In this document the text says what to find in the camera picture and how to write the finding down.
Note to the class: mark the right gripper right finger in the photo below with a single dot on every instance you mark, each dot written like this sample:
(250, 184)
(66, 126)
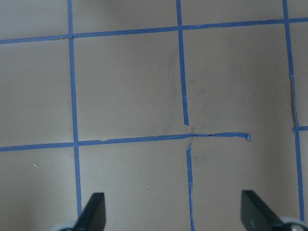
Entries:
(257, 216)

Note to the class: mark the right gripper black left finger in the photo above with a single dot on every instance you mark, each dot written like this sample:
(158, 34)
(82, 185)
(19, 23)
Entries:
(93, 217)

